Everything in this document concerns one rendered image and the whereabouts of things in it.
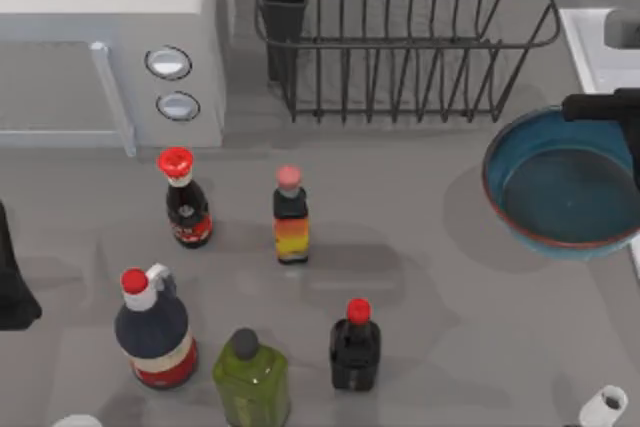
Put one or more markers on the orange label bottle, pink cap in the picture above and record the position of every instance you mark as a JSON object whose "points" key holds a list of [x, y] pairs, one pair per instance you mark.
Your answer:
{"points": [[290, 227]]}

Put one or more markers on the large round microwave knob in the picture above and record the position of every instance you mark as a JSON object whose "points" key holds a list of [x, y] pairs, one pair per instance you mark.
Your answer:
{"points": [[168, 63]]}

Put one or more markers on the dark bottle with red cap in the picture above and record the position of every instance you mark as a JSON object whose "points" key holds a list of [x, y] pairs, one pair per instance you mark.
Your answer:
{"points": [[187, 212]]}

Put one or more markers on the small round microwave knob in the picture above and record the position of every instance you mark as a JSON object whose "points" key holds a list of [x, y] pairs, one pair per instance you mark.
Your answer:
{"points": [[177, 106]]}

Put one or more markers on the black cutlery holder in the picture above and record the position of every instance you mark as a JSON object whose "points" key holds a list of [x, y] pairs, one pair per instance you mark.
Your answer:
{"points": [[284, 12]]}

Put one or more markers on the white round object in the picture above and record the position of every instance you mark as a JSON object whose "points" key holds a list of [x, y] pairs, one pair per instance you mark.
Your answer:
{"points": [[76, 421]]}

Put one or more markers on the green bottle with grey cap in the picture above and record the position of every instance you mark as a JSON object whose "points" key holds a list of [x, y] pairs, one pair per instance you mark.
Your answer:
{"points": [[252, 382]]}

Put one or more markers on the blue bowl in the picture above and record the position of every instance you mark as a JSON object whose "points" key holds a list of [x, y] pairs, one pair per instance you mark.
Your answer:
{"points": [[560, 197]]}

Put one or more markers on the black square bottle, red cap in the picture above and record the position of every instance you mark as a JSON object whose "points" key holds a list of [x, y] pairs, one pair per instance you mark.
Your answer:
{"points": [[355, 352]]}

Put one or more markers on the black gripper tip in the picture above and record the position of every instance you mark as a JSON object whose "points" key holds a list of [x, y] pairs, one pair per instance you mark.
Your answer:
{"points": [[12, 282]]}

